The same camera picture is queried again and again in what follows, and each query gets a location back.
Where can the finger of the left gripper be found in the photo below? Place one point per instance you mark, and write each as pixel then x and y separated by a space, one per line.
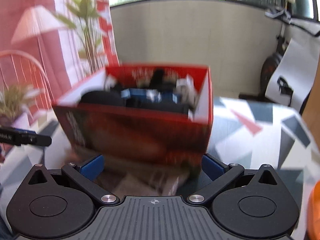
pixel 27 131
pixel 35 139

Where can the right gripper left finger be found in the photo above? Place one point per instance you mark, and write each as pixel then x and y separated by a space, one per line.
pixel 91 168

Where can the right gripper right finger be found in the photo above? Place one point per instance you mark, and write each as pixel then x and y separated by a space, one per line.
pixel 212 167

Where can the black soft cloth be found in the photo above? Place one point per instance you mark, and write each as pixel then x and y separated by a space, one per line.
pixel 101 97

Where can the red strawberry cardboard box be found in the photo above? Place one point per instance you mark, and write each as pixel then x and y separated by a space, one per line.
pixel 148 136

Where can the black dotted gloves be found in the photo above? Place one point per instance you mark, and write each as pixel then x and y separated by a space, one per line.
pixel 157 82

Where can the geometric patterned sofa cover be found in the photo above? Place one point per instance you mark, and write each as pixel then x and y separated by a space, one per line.
pixel 244 132

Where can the white sock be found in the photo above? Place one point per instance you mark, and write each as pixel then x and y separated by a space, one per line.
pixel 185 88

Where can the blue white packaged item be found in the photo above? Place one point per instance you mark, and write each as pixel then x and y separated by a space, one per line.
pixel 151 95

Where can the red printed backdrop curtain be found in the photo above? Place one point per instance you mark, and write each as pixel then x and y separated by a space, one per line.
pixel 48 47

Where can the orange round plastic object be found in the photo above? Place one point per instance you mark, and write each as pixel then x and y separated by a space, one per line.
pixel 313 213

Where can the brown wooden board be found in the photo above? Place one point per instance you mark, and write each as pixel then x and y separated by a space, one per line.
pixel 311 113

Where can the white paper sheet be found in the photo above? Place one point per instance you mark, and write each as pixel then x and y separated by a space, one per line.
pixel 293 79

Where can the black exercise bike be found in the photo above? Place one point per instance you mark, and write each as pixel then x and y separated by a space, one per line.
pixel 273 61

